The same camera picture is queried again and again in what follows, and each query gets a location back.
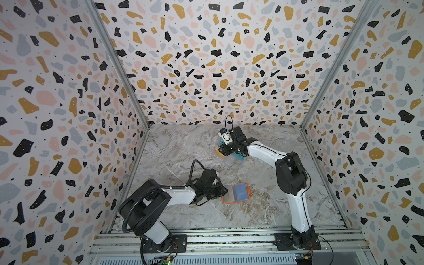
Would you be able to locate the gold VIP card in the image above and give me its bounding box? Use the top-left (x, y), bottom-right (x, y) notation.
top-left (214, 146), bottom-right (225, 159)

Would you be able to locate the orange card wallet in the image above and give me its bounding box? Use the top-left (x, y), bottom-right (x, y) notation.
top-left (222, 182), bottom-right (251, 205)

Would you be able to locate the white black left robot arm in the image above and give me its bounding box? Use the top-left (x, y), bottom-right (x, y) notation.
top-left (119, 169), bottom-right (228, 248)

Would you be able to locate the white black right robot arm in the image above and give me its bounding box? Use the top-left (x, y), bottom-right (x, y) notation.
top-left (219, 127), bottom-right (316, 249)

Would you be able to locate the teal VIP card right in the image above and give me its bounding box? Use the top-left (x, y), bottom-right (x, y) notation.
top-left (232, 153), bottom-right (246, 161)

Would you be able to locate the clear acrylic card display stand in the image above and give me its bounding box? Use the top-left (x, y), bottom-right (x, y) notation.
top-left (213, 138), bottom-right (246, 173)

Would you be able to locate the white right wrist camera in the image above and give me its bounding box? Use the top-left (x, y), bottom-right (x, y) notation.
top-left (218, 128), bottom-right (233, 145)

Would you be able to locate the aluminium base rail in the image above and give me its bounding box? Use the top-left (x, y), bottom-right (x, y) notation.
top-left (88, 226), bottom-right (376, 265)

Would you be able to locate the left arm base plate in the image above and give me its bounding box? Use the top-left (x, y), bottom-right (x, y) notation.
top-left (140, 234), bottom-right (188, 254)

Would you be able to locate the black corrugated cable conduit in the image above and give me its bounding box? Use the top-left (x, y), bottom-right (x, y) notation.
top-left (121, 159), bottom-right (209, 234)

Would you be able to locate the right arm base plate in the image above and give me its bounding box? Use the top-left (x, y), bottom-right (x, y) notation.
top-left (273, 233), bottom-right (321, 251)

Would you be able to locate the aluminium right corner post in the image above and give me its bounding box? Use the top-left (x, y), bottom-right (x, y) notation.
top-left (300, 0), bottom-right (379, 130)

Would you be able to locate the aluminium corner post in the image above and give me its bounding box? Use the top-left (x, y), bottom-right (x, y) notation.
top-left (300, 0), bottom-right (379, 130)
top-left (83, 0), bottom-right (149, 130)

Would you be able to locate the aluminium left corner post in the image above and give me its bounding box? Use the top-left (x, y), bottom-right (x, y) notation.
top-left (83, 0), bottom-right (149, 130)

